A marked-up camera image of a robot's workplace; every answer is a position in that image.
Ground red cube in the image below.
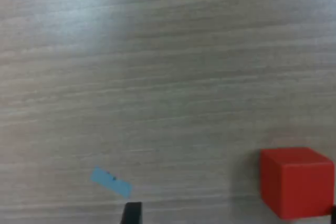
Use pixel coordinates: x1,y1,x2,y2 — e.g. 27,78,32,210
259,147,336,221

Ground blue tape strip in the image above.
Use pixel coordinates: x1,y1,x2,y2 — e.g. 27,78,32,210
90,166,133,200

